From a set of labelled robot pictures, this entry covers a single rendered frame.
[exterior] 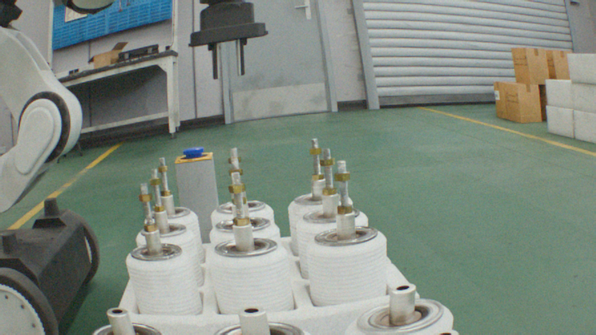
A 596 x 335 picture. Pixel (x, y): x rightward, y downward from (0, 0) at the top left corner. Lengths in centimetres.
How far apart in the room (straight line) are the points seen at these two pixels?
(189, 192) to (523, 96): 352
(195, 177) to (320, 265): 44
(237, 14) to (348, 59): 505
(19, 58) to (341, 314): 78
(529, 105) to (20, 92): 386
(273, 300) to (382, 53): 532
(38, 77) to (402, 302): 84
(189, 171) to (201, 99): 475
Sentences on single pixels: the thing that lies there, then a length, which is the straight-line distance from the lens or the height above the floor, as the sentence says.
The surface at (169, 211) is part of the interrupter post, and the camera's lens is 99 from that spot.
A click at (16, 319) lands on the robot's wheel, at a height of 11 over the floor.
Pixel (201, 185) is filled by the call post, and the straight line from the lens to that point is 113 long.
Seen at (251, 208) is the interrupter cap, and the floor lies 25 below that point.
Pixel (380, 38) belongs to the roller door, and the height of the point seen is 70.
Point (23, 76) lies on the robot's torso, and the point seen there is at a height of 54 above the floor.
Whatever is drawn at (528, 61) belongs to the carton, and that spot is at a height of 48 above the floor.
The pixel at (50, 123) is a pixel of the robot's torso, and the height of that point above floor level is 43.
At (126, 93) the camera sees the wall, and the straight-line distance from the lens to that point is 595.
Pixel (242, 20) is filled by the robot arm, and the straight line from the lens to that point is 95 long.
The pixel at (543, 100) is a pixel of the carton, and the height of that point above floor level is 16.
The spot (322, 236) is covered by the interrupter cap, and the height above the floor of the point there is 25.
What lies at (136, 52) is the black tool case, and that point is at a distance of 535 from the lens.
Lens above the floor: 45
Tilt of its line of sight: 9 degrees down
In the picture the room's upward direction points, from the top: 6 degrees counter-clockwise
